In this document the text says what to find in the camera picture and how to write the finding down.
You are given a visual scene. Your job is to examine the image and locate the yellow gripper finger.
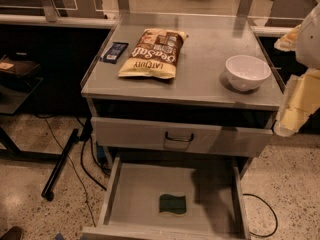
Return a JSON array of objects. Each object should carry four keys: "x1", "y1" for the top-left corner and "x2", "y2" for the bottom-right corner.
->
[
  {"x1": 274, "y1": 25, "x2": 301, "y2": 52},
  {"x1": 273, "y1": 69, "x2": 320, "y2": 137}
]

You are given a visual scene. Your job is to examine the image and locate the sea salt chips bag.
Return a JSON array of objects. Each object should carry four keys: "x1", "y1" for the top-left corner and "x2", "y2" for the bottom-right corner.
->
[{"x1": 118, "y1": 28, "x2": 188, "y2": 79}]

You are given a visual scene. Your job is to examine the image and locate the green sponge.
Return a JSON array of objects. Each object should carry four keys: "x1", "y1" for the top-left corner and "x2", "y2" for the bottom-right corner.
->
[{"x1": 159, "y1": 194, "x2": 187, "y2": 215}]

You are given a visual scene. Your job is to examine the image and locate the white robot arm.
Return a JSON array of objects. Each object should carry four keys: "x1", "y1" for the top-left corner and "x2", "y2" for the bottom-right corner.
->
[{"x1": 273, "y1": 5, "x2": 320, "y2": 137}]

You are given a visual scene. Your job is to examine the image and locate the grey drawer cabinet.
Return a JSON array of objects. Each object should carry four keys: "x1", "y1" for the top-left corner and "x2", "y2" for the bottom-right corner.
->
[{"x1": 80, "y1": 12, "x2": 293, "y2": 240}]

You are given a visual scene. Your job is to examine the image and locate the closed top drawer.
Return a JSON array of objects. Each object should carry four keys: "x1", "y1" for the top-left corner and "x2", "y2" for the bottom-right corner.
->
[{"x1": 91, "y1": 117, "x2": 272, "y2": 157}]

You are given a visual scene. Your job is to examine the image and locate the open middle drawer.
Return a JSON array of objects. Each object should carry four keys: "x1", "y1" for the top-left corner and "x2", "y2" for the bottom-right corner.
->
[{"x1": 83, "y1": 157, "x2": 250, "y2": 240}]

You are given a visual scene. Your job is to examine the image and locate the white bowl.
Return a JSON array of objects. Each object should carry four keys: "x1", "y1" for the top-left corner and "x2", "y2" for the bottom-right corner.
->
[{"x1": 225, "y1": 55, "x2": 271, "y2": 91}]

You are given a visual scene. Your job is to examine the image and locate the blue snack bar wrapper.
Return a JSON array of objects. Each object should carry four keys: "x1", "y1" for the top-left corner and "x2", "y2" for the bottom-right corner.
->
[{"x1": 100, "y1": 42, "x2": 128, "y2": 64}]

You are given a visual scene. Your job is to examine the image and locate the black stand leg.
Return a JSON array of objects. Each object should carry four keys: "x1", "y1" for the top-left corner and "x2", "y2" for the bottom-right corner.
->
[{"x1": 41, "y1": 129, "x2": 78, "y2": 202}]

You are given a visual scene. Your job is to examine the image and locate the dark side table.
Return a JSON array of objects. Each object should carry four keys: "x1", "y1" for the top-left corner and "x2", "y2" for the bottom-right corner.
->
[{"x1": 0, "y1": 54, "x2": 60, "y2": 163}]

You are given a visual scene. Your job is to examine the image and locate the dark shoe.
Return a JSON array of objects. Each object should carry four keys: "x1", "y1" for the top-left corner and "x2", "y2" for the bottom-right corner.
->
[{"x1": 0, "y1": 226, "x2": 23, "y2": 240}]

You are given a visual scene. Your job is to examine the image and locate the black floor cable right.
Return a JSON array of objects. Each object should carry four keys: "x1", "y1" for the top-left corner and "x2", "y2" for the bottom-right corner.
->
[{"x1": 242, "y1": 193, "x2": 279, "y2": 238}]

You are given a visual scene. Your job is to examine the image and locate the black floor cable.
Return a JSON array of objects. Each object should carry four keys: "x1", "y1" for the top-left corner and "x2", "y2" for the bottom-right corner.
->
[
  {"x1": 242, "y1": 193, "x2": 279, "y2": 238},
  {"x1": 33, "y1": 113, "x2": 112, "y2": 228}
]

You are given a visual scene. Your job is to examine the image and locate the black drawer handle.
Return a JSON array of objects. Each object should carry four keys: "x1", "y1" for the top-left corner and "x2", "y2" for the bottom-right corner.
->
[{"x1": 165, "y1": 132, "x2": 194, "y2": 143}]

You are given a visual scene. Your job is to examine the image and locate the black floor cable left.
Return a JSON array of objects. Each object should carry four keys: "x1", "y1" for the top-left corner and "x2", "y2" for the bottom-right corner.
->
[{"x1": 33, "y1": 113, "x2": 112, "y2": 228}]

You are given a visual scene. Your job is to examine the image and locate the white horizontal rail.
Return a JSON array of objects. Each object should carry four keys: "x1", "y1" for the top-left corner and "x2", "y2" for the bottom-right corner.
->
[{"x1": 0, "y1": 14, "x2": 117, "y2": 29}]

